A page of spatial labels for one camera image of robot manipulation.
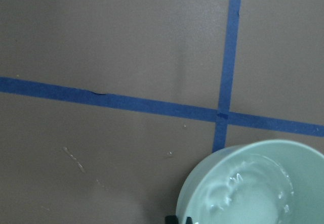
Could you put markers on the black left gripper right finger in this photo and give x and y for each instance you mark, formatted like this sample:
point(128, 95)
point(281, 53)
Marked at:
point(188, 220)

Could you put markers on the mint green ceramic bowl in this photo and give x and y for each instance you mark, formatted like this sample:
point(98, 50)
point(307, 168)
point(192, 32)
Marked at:
point(273, 181)

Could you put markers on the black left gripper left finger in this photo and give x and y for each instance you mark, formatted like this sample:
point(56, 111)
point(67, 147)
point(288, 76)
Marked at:
point(171, 219)

